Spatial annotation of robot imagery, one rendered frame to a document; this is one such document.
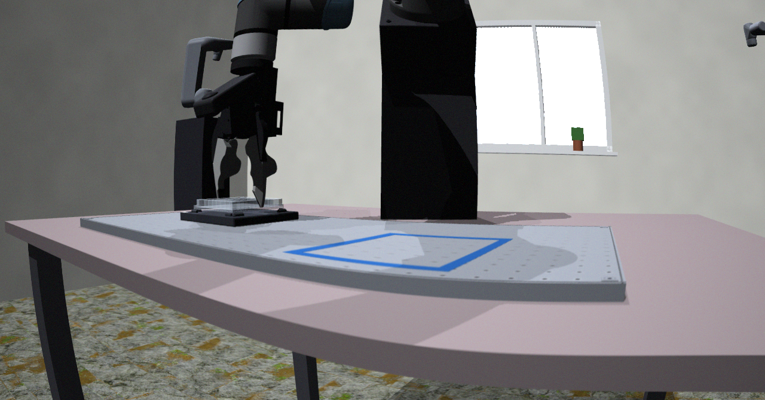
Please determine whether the blue tape outline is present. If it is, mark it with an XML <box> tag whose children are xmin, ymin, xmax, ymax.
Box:
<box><xmin>285</xmin><ymin>233</ymin><xmax>512</xmax><ymax>271</ymax></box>

